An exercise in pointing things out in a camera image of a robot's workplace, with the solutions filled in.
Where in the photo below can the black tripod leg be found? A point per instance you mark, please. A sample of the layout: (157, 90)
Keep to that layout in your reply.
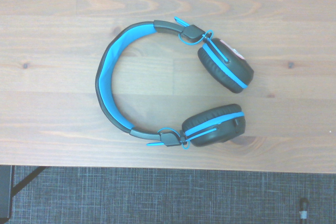
(303, 209)

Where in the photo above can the black and blue headphone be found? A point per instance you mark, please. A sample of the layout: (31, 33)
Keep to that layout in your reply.
(105, 77)

